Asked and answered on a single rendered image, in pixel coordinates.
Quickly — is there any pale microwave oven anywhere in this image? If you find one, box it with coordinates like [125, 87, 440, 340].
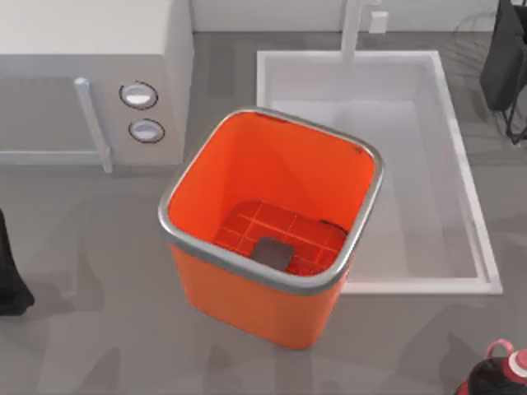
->
[0, 0, 194, 174]

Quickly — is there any microwave door handle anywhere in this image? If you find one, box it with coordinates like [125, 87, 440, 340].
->
[73, 77, 114, 174]

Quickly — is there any microwave knob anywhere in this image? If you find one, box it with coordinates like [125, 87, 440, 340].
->
[118, 81, 159, 111]
[128, 118, 166, 145]

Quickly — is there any small grey square pad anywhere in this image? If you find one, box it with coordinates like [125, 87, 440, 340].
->
[251, 236, 294, 272]

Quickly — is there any orange bin with metal rim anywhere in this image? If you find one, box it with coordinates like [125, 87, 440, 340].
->
[156, 106, 385, 351]

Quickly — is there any tall white tap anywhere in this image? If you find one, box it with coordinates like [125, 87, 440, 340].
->
[339, 0, 384, 63]

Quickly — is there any white sink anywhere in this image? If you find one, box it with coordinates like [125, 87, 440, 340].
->
[256, 49, 504, 297]

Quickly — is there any dark bottle with pink handle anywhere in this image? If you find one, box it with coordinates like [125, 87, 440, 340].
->
[452, 338, 527, 395]

